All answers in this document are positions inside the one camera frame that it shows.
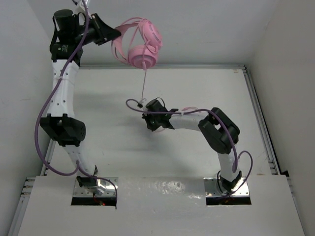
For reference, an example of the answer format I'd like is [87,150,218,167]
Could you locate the aluminium table frame rail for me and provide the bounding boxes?
[18,66,299,236]

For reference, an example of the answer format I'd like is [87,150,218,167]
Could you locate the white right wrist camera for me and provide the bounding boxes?
[137,98,146,109]

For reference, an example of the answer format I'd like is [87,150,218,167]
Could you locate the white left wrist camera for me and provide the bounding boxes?
[72,0,91,12]

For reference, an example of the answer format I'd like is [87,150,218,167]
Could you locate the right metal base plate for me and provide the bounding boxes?
[203,177,250,198]

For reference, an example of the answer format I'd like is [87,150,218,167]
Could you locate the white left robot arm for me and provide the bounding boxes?
[37,9,121,189]

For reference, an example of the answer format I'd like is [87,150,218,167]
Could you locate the metal base plate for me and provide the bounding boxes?
[72,177,118,197]
[203,177,250,198]

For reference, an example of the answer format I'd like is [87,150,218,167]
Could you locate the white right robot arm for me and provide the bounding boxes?
[142,99,241,192]

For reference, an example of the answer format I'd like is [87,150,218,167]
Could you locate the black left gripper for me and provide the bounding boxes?
[72,14,119,47]

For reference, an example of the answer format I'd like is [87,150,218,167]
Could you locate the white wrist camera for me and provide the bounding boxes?
[137,98,146,109]
[72,0,91,12]

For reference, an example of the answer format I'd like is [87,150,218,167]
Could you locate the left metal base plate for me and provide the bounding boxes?
[72,177,118,197]

